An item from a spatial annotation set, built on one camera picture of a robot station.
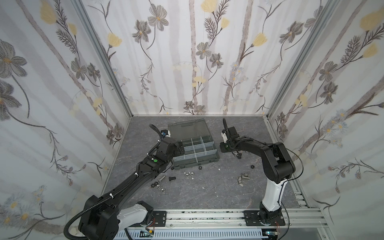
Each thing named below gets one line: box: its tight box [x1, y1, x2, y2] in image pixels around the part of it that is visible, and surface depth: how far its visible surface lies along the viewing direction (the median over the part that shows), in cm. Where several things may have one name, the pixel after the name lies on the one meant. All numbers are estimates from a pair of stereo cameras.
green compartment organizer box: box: [167, 118, 220, 170], surface depth 100 cm
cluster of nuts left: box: [151, 181, 166, 193], surface depth 86 cm
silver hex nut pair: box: [184, 171, 195, 178], surface depth 90 cm
